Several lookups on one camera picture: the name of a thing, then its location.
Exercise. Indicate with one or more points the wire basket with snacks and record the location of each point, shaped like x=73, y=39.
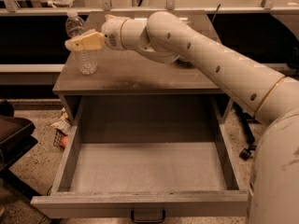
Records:
x=63, y=129

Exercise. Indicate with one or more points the black chair at left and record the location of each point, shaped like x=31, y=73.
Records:
x=15, y=140

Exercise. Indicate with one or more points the clear plastic water bottle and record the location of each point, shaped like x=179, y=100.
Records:
x=76, y=28

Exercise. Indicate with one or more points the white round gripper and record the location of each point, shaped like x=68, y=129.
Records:
x=111, y=33

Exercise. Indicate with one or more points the open grey top drawer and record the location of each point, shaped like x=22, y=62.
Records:
x=187, y=170

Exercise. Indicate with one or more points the black metal drawer handle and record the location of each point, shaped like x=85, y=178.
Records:
x=147, y=220

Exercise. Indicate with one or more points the grey cabinet with glossy top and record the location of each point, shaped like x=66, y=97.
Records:
x=128, y=90

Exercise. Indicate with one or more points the black office chair base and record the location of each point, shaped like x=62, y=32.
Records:
x=250, y=139

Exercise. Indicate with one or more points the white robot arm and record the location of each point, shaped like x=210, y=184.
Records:
x=269, y=96

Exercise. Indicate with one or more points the metal railing shelf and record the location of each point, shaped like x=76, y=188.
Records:
x=149, y=0

